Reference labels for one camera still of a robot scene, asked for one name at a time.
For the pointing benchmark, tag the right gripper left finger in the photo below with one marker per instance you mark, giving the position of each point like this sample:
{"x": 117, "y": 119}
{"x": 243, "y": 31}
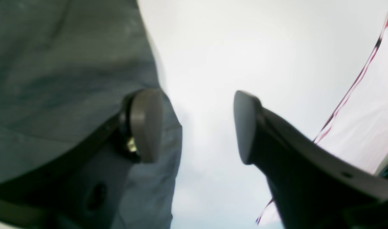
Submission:
{"x": 82, "y": 189}

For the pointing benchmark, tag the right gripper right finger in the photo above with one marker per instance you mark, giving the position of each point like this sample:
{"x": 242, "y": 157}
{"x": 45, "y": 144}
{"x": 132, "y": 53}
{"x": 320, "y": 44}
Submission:
{"x": 312, "y": 189}

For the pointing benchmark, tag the dark grey T-shirt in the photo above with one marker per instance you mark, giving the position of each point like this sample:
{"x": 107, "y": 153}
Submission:
{"x": 65, "y": 68}

